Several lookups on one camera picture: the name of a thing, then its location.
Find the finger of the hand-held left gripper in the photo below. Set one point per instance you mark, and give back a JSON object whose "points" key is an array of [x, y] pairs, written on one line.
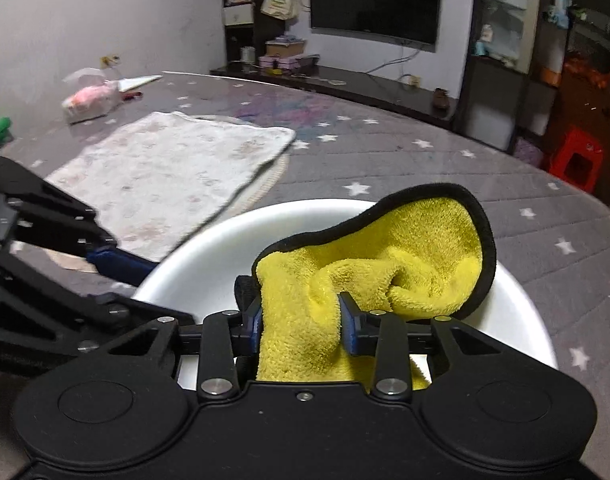
{"points": [[60, 320], [120, 265]]}

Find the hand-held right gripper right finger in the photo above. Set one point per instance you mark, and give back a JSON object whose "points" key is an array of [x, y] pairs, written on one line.
{"points": [[348, 330]]}

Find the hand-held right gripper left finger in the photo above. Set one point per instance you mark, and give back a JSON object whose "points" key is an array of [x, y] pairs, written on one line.
{"points": [[256, 327]]}

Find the white bowl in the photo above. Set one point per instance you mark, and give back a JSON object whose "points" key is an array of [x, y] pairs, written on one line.
{"points": [[225, 240]]}

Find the yellow and grey cloth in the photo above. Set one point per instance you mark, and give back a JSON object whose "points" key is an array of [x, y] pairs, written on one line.
{"points": [[385, 240]]}

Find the white printed towel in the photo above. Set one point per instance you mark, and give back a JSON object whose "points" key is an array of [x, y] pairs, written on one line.
{"points": [[175, 170]]}

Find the pink tissue pack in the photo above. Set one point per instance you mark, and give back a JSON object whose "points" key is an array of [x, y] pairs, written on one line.
{"points": [[92, 100]]}

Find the small red object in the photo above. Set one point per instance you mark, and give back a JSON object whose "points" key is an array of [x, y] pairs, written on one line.
{"points": [[133, 95]]}

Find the grey star-print tablecloth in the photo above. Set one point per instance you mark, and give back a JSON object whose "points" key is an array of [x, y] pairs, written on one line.
{"points": [[435, 170]]}

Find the white paper sheet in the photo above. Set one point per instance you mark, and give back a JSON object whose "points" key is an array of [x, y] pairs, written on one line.
{"points": [[140, 82]]}

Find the dark television stand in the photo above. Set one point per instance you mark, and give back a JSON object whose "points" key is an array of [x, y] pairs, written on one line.
{"points": [[375, 87]]}

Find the grey cylinder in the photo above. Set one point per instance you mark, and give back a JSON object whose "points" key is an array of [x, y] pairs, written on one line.
{"points": [[248, 54]]}

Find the glass door cabinet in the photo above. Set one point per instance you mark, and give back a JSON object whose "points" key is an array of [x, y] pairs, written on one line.
{"points": [[485, 120]]}

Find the dark shelf unit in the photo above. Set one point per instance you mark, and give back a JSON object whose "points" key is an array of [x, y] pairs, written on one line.
{"points": [[232, 40]]}

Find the pink box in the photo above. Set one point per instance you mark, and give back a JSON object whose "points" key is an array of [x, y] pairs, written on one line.
{"points": [[287, 63]]}

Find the brown cardboard box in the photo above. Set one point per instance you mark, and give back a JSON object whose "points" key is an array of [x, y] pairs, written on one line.
{"points": [[285, 48]]}

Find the white storage box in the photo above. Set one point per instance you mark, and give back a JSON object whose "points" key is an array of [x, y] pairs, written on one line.
{"points": [[239, 15]]}

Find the red plastic stool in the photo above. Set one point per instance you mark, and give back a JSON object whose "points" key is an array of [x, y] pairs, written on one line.
{"points": [[575, 155]]}

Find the dark wooden cabinet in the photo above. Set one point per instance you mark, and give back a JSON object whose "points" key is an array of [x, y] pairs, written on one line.
{"points": [[585, 105]]}

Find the black television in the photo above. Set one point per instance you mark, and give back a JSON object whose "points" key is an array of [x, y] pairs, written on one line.
{"points": [[375, 0]]}

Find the bag of oranges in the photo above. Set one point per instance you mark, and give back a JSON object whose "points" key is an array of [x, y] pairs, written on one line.
{"points": [[590, 71]]}

